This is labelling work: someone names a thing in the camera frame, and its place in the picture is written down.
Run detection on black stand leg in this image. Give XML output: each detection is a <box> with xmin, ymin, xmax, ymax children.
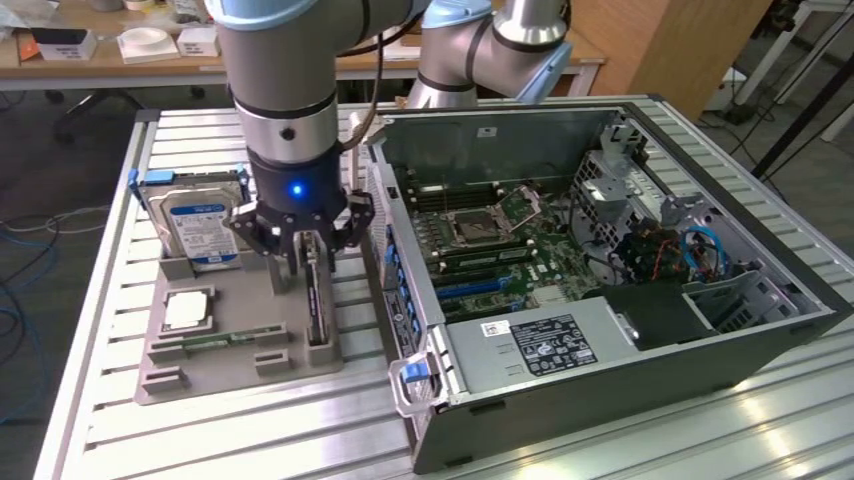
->
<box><xmin>750</xmin><ymin>59</ymin><xmax>854</xmax><ymax>179</ymax></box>

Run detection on silver CPU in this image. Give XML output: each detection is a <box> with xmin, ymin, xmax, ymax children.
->
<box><xmin>163</xmin><ymin>293</ymin><xmax>210</xmax><ymax>331</ymax></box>

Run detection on wooden desk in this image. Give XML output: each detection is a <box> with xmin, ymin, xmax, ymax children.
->
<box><xmin>0</xmin><ymin>0</ymin><xmax>609</xmax><ymax>109</ymax></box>

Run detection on red black twisted wire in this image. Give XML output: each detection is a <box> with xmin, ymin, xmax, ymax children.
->
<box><xmin>651</xmin><ymin>237</ymin><xmax>682</xmax><ymax>284</ymax></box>

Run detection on grey parts rack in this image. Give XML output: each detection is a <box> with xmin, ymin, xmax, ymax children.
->
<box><xmin>135</xmin><ymin>243</ymin><xmax>348</xmax><ymax>407</ymax></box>

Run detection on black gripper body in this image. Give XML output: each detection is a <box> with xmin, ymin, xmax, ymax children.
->
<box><xmin>247</xmin><ymin>143</ymin><xmax>354</xmax><ymax>235</ymax></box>

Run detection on black power connector bundle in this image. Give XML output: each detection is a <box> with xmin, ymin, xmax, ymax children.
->
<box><xmin>610</xmin><ymin>222</ymin><xmax>679</xmax><ymax>287</ymax></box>

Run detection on black camera cable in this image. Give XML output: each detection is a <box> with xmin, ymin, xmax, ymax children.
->
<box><xmin>339</xmin><ymin>19</ymin><xmax>428</xmax><ymax>151</ymax></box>

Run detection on open black PC case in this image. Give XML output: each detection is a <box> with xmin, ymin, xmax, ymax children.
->
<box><xmin>348</xmin><ymin>94</ymin><xmax>854</xmax><ymax>476</ymax></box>

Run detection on metal socket cover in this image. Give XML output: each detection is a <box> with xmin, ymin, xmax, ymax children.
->
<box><xmin>493</xmin><ymin>187</ymin><xmax>546</xmax><ymax>224</ymax></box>

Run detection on blue floor cable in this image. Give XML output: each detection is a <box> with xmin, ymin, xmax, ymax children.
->
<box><xmin>0</xmin><ymin>239</ymin><xmax>66</xmax><ymax>426</ymax></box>

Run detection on green RAM stick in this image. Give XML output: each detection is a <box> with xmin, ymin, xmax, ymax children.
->
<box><xmin>180</xmin><ymin>328</ymin><xmax>284</xmax><ymax>351</ymax></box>

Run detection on hard disk with blue carrier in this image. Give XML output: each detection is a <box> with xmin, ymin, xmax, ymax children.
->
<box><xmin>128</xmin><ymin>167</ymin><xmax>259</xmax><ymax>274</ymax></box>

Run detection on perforated metal disk cage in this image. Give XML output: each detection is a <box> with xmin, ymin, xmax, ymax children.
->
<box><xmin>570</xmin><ymin>147</ymin><xmax>659</xmax><ymax>261</ymax></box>

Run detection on black green graphics card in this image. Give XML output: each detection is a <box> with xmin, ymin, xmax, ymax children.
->
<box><xmin>298</xmin><ymin>230</ymin><xmax>335</xmax><ymax>347</ymax></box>

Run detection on CPU socket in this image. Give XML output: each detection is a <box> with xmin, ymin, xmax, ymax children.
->
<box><xmin>450</xmin><ymin>207</ymin><xmax>515</xmax><ymax>246</ymax></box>

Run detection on white paper booklet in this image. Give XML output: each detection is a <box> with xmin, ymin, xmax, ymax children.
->
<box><xmin>379</xmin><ymin>24</ymin><xmax>423</xmax><ymax>62</ymax></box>

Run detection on blue data wire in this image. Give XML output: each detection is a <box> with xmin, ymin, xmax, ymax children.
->
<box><xmin>678</xmin><ymin>224</ymin><xmax>730</xmax><ymax>281</ymax></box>

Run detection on small white box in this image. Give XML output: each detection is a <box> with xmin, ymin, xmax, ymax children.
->
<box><xmin>176</xmin><ymin>25</ymin><xmax>222</xmax><ymax>58</ymax></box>

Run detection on white floor box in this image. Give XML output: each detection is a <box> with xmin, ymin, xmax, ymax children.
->
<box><xmin>705</xmin><ymin>67</ymin><xmax>749</xmax><ymax>115</ymax></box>

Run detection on white box with dark lid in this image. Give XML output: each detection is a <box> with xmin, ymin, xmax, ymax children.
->
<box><xmin>31</xmin><ymin>27</ymin><xmax>99</xmax><ymax>62</ymax></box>

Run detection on blue expansion slot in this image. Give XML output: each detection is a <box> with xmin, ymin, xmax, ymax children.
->
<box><xmin>434</xmin><ymin>278</ymin><xmax>506</xmax><ymax>300</ymax></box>

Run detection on black chair base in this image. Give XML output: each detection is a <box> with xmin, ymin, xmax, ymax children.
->
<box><xmin>45</xmin><ymin>87</ymin><xmax>146</xmax><ymax>146</ymax></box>

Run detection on white floor cable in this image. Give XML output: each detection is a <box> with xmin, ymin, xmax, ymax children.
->
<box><xmin>0</xmin><ymin>204</ymin><xmax>108</xmax><ymax>236</ymax></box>

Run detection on open grey disk bay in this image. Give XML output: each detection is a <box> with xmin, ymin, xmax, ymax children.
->
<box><xmin>679</xmin><ymin>262</ymin><xmax>806</xmax><ymax>336</ymax></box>

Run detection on green motherboard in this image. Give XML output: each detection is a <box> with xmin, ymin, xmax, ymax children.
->
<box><xmin>399</xmin><ymin>169</ymin><xmax>606</xmax><ymax>321</ymax></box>

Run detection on white square holder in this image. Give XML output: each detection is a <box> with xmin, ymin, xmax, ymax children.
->
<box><xmin>116</xmin><ymin>27</ymin><xmax>183</xmax><ymax>65</ymax></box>

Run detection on silver chipset heatsink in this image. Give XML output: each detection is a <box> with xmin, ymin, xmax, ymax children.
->
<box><xmin>533</xmin><ymin>285</ymin><xmax>583</xmax><ymax>307</ymax></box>

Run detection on white table frame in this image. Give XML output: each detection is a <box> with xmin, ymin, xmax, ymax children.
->
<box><xmin>753</xmin><ymin>0</ymin><xmax>854</xmax><ymax>144</ymax></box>

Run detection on wooden cabinet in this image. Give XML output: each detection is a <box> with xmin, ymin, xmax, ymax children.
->
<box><xmin>570</xmin><ymin>0</ymin><xmax>782</xmax><ymax>121</ymax></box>

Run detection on grey power supply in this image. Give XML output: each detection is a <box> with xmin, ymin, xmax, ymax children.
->
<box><xmin>444</xmin><ymin>298</ymin><xmax>643</xmax><ymax>397</ymax></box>

